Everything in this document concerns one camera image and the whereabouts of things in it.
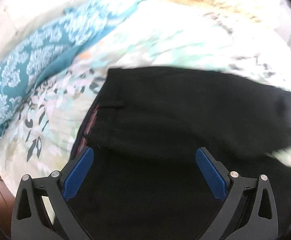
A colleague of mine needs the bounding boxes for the black pants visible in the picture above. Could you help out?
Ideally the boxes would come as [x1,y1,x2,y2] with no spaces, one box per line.
[70,67,291,239]

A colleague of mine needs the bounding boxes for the near blue floral pillow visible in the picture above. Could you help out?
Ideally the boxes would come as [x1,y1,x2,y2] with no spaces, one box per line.
[0,0,143,137]

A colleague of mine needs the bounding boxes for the floral bed sheet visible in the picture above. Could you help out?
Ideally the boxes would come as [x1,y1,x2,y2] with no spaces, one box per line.
[0,1,291,194]

